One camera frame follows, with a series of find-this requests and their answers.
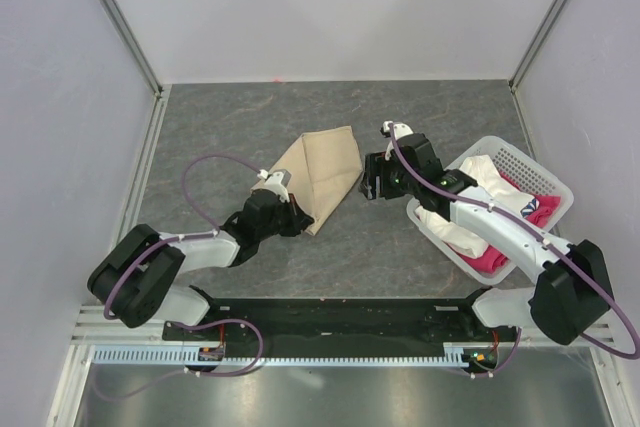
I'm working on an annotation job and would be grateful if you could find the right aluminium frame post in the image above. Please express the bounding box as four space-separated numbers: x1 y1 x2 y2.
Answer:
508 0 601 93

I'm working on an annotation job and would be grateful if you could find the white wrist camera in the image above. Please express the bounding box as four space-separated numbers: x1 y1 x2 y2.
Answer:
256 169 291 203
380 121 413 141

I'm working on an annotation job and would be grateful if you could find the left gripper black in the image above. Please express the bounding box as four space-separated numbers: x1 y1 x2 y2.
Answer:
257 193 314 242

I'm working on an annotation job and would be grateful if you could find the white plastic basket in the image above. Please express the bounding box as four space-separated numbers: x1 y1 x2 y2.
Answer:
406 136 574 286

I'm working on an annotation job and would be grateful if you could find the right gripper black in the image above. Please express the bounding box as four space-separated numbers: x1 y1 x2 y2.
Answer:
357 151 420 200

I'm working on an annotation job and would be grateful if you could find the white cloth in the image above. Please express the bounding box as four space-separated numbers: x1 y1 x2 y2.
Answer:
415 155 533 259

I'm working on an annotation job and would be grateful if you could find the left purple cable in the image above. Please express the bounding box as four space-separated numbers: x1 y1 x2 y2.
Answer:
92 154 267 401

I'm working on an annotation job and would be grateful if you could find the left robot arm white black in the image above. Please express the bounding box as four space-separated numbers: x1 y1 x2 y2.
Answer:
87 189 314 328

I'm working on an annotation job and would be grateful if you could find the pink cloth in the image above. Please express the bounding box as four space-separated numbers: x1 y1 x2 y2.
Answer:
457 174 561 274

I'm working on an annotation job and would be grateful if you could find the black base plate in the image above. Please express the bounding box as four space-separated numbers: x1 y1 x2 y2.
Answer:
162 298 516 359

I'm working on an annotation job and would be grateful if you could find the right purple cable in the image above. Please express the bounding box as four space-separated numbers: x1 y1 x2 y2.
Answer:
384 121 640 381

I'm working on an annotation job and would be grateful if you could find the purple cable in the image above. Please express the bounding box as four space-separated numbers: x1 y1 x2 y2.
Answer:
92 154 267 401
384 121 640 381

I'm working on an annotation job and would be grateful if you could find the beige cloth napkin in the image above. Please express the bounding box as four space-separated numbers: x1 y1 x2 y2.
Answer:
269 126 363 236

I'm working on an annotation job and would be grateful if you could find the left aluminium frame post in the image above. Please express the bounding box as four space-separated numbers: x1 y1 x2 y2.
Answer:
68 0 166 98

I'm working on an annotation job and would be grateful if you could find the aluminium frame post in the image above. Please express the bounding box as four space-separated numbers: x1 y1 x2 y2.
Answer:
508 0 601 93
68 0 166 98

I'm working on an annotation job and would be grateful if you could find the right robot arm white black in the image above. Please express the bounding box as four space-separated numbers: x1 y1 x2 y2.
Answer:
360 122 614 345

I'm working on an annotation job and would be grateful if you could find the grey slotted cable duct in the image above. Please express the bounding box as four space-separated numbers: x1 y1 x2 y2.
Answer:
92 345 483 368

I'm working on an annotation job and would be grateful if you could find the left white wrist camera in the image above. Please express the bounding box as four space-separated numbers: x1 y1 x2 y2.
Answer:
256 169 291 203

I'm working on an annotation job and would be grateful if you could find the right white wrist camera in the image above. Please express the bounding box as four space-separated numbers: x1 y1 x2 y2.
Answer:
380 121 413 141

